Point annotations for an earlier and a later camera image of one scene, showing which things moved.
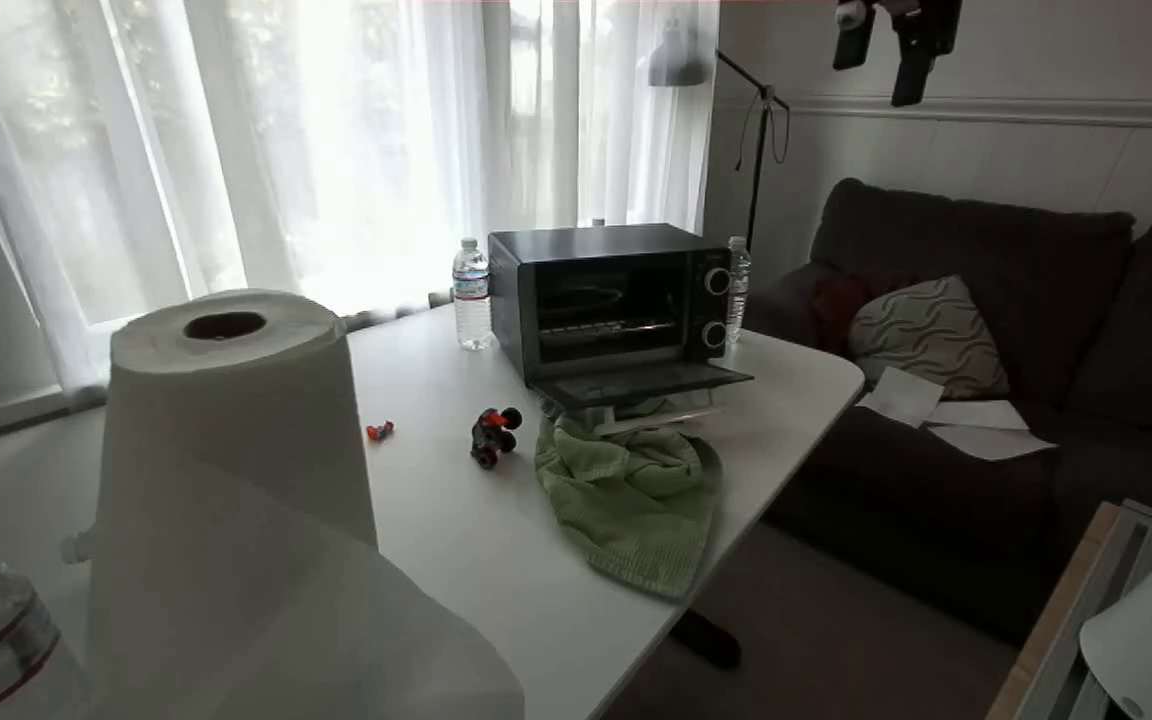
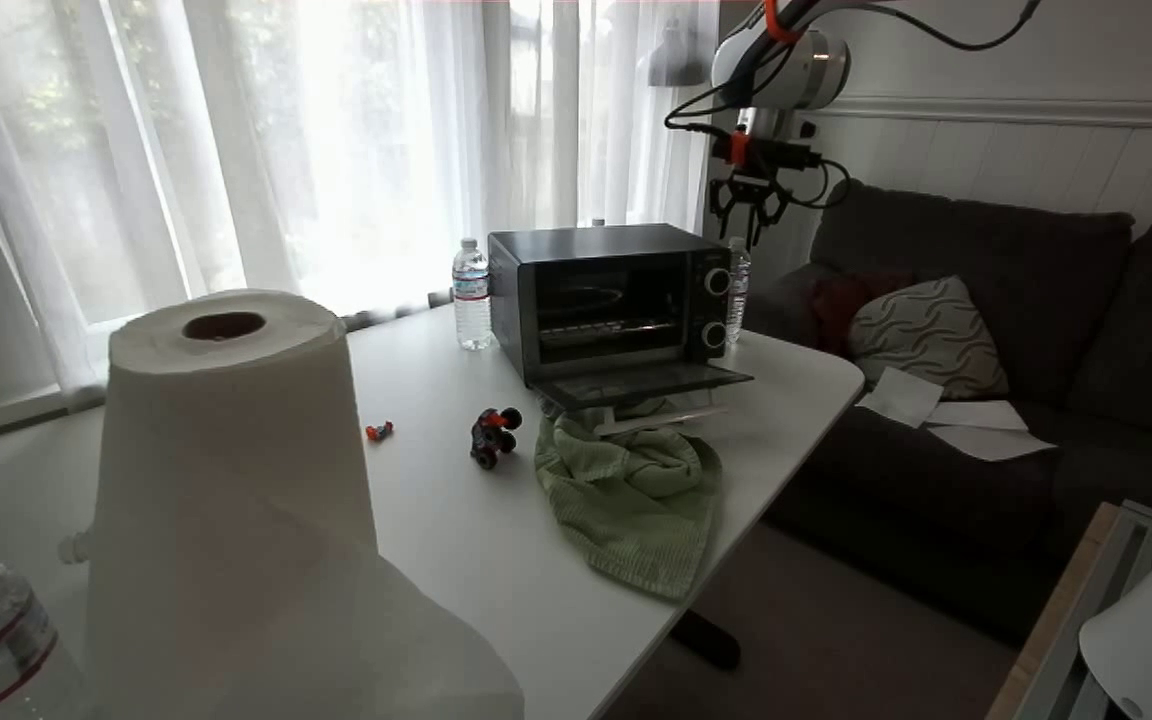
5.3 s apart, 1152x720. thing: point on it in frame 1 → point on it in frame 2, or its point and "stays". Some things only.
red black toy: x=494 y=435 stays
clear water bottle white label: x=736 y=288 stays
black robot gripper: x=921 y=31 → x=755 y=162
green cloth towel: x=636 y=496 stays
